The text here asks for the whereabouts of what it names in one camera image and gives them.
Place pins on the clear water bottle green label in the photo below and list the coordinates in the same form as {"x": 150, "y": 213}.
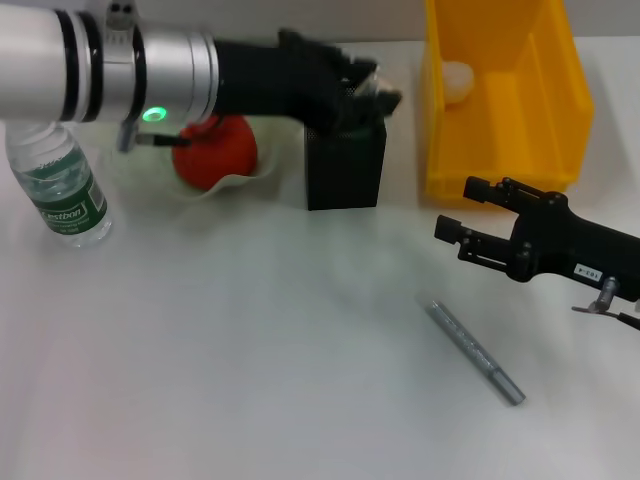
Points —
{"x": 65, "y": 200}

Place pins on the red-orange fruit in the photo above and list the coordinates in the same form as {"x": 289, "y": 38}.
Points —
{"x": 220, "y": 155}

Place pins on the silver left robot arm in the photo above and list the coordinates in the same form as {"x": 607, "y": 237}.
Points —
{"x": 100, "y": 70}

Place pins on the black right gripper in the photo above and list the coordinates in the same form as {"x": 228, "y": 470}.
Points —
{"x": 575, "y": 245}

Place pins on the pale green glass fruit plate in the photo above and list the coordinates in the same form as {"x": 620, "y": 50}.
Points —
{"x": 240, "y": 180}

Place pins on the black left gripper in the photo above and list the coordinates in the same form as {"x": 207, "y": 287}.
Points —
{"x": 280, "y": 85}

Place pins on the grey pen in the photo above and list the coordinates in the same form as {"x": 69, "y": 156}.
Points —
{"x": 475, "y": 352}

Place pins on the white paper ball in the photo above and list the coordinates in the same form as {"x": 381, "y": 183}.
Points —
{"x": 457, "y": 82}

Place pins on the black mesh pen holder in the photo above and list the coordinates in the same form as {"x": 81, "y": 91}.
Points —
{"x": 345, "y": 170}

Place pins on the yellow plastic bin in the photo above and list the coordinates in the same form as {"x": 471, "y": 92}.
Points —
{"x": 515, "y": 125}

